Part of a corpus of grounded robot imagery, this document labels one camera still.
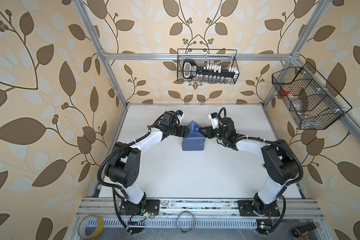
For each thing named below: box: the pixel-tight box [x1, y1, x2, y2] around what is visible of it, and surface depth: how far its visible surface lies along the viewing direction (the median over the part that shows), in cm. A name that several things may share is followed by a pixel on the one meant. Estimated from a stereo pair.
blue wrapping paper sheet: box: [181, 120, 206, 151], surface depth 90 cm
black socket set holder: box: [182, 60, 239, 80], surface depth 86 cm
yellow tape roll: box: [78, 214, 104, 239], surface depth 70 cm
